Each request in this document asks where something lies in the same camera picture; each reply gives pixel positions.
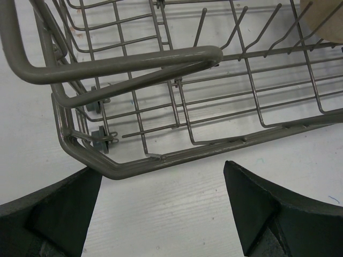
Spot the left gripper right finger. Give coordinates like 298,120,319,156
223,161,342,256

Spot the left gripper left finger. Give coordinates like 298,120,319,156
1,167,102,256

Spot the beige bowl with sunflower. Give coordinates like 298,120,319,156
300,0,342,43

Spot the grey wire dish rack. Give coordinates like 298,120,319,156
1,1,342,179

